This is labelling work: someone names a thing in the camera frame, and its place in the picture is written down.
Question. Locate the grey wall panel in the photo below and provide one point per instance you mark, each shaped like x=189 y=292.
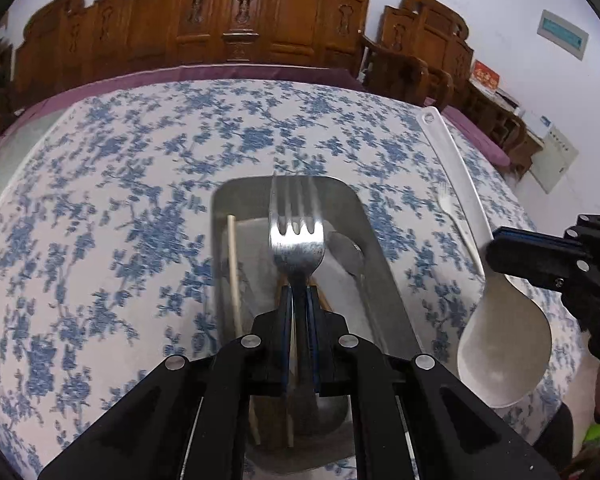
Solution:
x=562 y=35

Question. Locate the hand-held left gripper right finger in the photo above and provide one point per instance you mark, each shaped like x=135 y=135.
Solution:
x=312 y=345

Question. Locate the wooden side table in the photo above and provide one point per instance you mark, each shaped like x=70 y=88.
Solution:
x=505 y=125

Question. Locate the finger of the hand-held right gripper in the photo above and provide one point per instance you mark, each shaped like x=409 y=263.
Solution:
x=525 y=262
x=535 y=237

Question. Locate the blue floral tablecloth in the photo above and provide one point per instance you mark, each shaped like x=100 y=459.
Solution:
x=130 y=210

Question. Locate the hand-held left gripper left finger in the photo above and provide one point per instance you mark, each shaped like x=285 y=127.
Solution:
x=286 y=345

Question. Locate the white plastic fork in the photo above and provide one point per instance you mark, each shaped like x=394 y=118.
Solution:
x=443 y=195

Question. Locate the metal fork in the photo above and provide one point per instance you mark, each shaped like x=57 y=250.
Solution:
x=297 y=255

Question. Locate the carved wooden sofa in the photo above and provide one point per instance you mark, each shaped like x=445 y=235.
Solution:
x=180 y=25

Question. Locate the stack of white papers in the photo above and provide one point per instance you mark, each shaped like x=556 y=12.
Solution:
x=507 y=99

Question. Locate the person's dark clothing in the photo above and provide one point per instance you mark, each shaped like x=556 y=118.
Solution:
x=555 y=435

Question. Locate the grey metal tray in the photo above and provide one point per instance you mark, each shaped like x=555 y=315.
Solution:
x=380 y=285

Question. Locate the red sign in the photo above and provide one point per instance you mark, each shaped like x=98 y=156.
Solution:
x=485 y=77

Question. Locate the metal spoon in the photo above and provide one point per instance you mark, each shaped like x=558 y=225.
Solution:
x=347 y=255

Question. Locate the light wooden chopstick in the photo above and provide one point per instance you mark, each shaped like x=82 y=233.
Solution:
x=235 y=270

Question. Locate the carved wooden armchair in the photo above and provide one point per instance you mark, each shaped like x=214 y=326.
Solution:
x=420 y=35

